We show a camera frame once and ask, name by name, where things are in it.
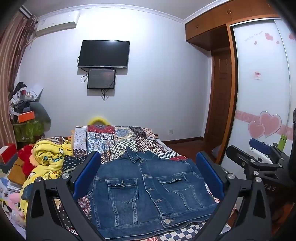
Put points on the blue denim jacket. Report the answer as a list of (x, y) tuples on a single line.
[(150, 185)]

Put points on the brown striped curtain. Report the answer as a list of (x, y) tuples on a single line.
[(9, 69)]

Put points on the black wall television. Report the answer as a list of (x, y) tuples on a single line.
[(104, 54)]

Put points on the white wall socket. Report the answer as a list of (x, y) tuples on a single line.
[(171, 131)]

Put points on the green bottle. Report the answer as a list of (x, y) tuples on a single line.
[(282, 143)]

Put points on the patchwork bed sheet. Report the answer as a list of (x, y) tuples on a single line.
[(115, 141)]

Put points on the yellow plush toy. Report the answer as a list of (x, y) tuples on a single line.
[(99, 120)]

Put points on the brown box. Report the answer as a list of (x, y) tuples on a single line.
[(17, 172)]

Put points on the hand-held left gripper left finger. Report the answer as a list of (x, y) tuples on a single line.
[(86, 171)]

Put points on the wooden room door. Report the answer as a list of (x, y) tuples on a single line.
[(219, 97)]

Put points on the small black monitor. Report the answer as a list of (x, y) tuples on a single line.
[(101, 78)]

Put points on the dark grey round object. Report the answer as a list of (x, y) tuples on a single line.
[(42, 115)]

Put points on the wooden wardrobe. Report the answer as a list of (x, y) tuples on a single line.
[(208, 25)]

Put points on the pink plush toy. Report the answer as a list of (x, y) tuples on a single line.
[(13, 199)]

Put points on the red plush toy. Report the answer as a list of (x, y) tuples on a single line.
[(25, 160)]

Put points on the red box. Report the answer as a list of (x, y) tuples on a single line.
[(8, 154)]

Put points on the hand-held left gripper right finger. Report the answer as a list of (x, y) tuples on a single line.
[(209, 171)]

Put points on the yellow cartoon blanket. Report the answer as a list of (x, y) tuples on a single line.
[(49, 160)]

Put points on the white air conditioner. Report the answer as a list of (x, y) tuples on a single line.
[(57, 23)]

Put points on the orange box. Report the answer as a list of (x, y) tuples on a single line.
[(26, 116)]

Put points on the white sliding door with hearts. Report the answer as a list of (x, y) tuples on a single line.
[(259, 104)]

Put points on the navy patterned cloth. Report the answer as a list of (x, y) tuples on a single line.
[(69, 163)]

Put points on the pile of clutter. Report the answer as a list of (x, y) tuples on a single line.
[(23, 97)]

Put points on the white and red door sticker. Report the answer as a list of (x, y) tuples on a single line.
[(256, 75)]

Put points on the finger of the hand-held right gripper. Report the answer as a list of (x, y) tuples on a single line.
[(238, 154), (261, 145)]

